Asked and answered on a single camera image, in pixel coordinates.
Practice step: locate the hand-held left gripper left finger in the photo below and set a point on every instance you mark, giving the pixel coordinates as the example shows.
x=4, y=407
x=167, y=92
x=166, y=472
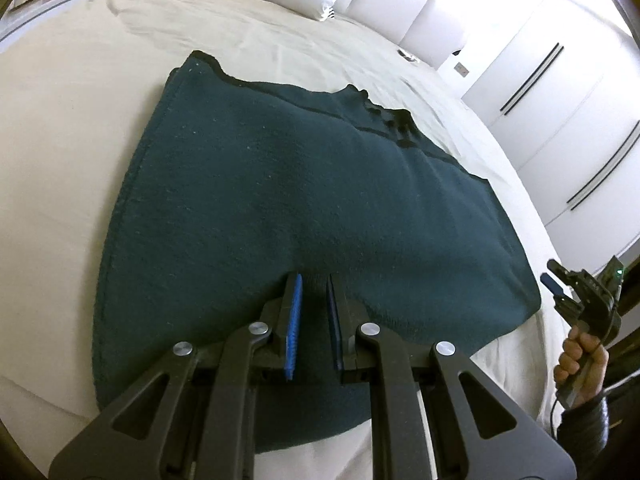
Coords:
x=295, y=320

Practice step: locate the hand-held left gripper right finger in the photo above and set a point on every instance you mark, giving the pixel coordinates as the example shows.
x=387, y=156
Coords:
x=334, y=320

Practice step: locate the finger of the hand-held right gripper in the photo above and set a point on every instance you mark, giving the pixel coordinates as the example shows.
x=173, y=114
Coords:
x=560, y=271
x=550, y=282

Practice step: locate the dark green sweater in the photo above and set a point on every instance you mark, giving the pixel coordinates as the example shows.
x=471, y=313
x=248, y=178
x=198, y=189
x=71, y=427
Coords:
x=280, y=200

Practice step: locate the person's right forearm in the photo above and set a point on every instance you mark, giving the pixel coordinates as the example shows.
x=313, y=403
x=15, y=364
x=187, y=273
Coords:
x=590, y=425

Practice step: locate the person's right hand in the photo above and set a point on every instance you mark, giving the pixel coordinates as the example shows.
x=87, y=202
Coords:
x=585, y=360

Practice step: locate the white wardrobe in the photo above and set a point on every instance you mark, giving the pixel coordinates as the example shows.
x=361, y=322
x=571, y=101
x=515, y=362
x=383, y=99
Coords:
x=560, y=125

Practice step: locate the small white object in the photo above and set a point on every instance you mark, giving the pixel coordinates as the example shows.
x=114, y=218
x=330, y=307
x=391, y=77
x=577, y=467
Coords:
x=407, y=55

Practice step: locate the bed with beige sheet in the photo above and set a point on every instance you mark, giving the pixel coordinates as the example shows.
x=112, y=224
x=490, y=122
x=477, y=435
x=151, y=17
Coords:
x=65, y=135

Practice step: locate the black and white striped cloth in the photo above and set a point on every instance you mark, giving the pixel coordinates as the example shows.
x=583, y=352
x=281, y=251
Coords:
x=328, y=13

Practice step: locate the beige padded headboard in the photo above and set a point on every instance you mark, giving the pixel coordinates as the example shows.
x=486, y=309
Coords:
x=400, y=0

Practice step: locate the wall socket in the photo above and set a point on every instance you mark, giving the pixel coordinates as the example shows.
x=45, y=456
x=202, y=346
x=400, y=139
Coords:
x=461, y=69

